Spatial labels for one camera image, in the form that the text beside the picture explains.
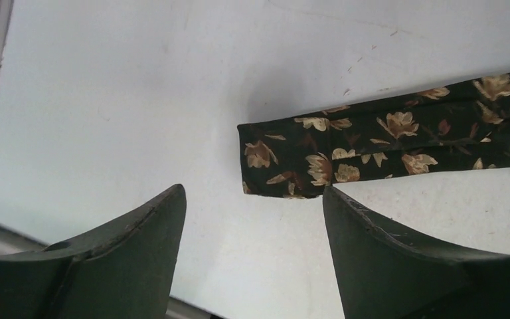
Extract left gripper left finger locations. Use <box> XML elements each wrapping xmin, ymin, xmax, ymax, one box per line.
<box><xmin>0</xmin><ymin>184</ymin><xmax>187</xmax><ymax>318</ymax></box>

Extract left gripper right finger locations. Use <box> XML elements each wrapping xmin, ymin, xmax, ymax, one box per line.
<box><xmin>322</xmin><ymin>186</ymin><xmax>510</xmax><ymax>318</ymax></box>

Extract black gold floral tie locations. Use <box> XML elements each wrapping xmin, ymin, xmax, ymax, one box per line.
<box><xmin>238</xmin><ymin>73</ymin><xmax>510</xmax><ymax>199</ymax></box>

